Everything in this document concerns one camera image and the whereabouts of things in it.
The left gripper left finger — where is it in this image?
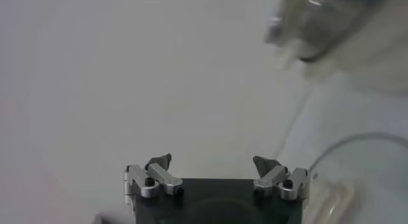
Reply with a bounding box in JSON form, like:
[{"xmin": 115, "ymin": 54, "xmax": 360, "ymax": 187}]
[{"xmin": 123, "ymin": 153, "xmax": 185, "ymax": 199}]

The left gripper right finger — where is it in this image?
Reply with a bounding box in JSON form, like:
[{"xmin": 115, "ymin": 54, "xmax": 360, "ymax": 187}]
[{"xmin": 252, "ymin": 155, "xmax": 310, "ymax": 200}]

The glass lid with cream handle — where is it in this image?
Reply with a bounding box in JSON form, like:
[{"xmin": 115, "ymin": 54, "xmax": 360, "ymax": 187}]
[{"xmin": 302, "ymin": 131, "xmax": 408, "ymax": 224}]

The stainless steel steamer basket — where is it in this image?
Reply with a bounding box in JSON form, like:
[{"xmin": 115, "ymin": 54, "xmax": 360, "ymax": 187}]
[{"xmin": 264, "ymin": 0, "xmax": 408, "ymax": 63}]

